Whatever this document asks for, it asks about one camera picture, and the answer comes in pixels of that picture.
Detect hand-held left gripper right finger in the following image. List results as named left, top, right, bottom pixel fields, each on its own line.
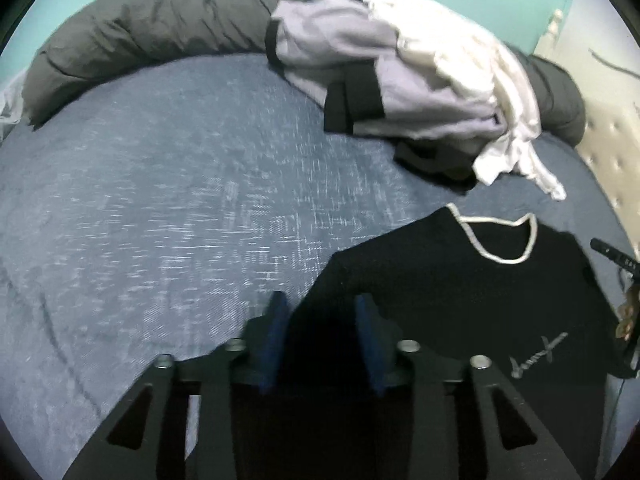
left=354, top=294, right=583, bottom=480

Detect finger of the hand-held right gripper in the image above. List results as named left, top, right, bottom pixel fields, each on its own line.
left=590, top=238, right=640, bottom=274

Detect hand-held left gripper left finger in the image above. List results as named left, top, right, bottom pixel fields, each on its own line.
left=62, top=292, right=290, bottom=480

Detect black t-shirt with white collar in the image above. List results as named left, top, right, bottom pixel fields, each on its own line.
left=235, top=205, right=632, bottom=480

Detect cream tufted headboard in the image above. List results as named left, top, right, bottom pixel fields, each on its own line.
left=532, top=7, right=640, bottom=243

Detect small black garment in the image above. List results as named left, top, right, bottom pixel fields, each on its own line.
left=394, top=139, right=481, bottom=192

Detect bed with blue sheet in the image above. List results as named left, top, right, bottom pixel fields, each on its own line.
left=0, top=52, right=631, bottom=466

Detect white garment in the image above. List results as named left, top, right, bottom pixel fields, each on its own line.
left=362, top=0, right=567, bottom=201

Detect light grey garment black cuffs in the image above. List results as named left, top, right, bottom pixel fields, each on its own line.
left=265, top=0, right=508, bottom=157

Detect rolled dark grey duvet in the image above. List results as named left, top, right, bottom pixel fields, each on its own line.
left=22, top=0, right=587, bottom=148

